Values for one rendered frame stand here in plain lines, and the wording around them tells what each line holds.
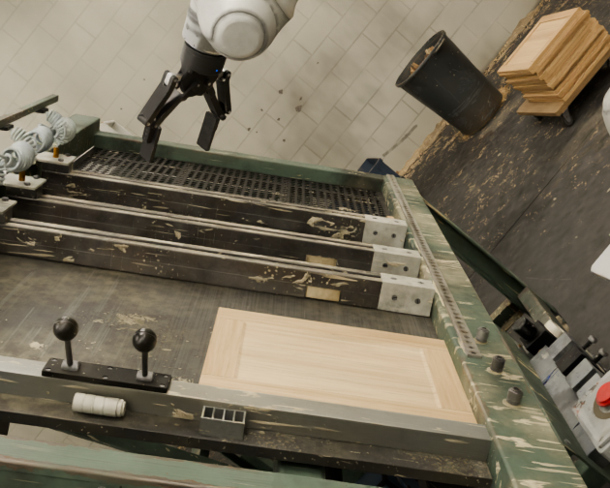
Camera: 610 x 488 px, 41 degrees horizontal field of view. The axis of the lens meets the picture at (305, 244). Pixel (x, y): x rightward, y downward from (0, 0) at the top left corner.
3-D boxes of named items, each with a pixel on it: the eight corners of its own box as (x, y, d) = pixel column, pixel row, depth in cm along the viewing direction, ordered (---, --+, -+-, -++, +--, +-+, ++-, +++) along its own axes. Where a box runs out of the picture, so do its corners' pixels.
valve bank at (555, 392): (725, 468, 135) (624, 382, 130) (660, 525, 138) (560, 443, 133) (615, 342, 182) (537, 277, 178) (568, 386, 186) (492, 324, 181)
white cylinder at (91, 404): (71, 414, 128) (121, 421, 128) (72, 397, 127) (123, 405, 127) (76, 405, 130) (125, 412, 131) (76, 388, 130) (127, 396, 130)
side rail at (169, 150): (379, 206, 315) (383, 179, 311) (92, 162, 309) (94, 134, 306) (377, 201, 322) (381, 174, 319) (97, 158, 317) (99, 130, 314)
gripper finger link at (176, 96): (202, 85, 140) (199, 80, 139) (157, 132, 139) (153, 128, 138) (188, 74, 142) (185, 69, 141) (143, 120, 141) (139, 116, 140)
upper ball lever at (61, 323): (79, 382, 131) (74, 332, 122) (55, 379, 131) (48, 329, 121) (85, 362, 134) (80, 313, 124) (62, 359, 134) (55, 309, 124)
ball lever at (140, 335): (154, 393, 132) (154, 345, 122) (131, 389, 132) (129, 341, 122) (159, 373, 135) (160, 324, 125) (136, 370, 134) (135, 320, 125)
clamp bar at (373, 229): (404, 250, 242) (419, 171, 235) (-1, 189, 236) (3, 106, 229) (400, 240, 251) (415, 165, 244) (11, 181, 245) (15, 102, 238)
